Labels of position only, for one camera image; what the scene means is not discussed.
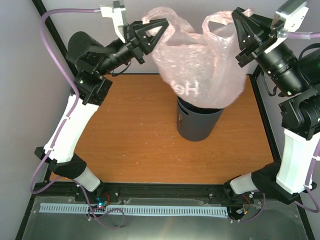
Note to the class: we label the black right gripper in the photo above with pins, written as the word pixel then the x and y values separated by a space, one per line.
pixel 260 23

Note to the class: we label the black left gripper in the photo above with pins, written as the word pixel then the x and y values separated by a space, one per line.
pixel 139 43

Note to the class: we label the pink plastic trash bag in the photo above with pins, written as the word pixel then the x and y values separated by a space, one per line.
pixel 201 68

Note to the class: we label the dark grey trash bin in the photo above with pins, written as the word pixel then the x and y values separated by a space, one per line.
pixel 195 123

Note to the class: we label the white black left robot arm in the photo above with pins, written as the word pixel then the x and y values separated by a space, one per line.
pixel 90 88

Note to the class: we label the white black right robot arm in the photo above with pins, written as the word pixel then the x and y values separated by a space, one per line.
pixel 297 78

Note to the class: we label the small green-lit circuit board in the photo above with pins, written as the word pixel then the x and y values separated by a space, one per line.
pixel 102 204

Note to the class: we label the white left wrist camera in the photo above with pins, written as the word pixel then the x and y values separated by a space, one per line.
pixel 117 12

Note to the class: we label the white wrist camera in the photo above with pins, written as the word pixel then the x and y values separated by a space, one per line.
pixel 117 12
pixel 288 18

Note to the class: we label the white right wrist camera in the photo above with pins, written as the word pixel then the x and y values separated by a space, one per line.
pixel 288 18

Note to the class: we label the black right frame post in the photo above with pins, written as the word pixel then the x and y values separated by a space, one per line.
pixel 256 73

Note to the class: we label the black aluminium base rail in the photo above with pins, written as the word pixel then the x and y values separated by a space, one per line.
pixel 216 194

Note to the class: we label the light blue slotted cable duct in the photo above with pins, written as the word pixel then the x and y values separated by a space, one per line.
pixel 136 210

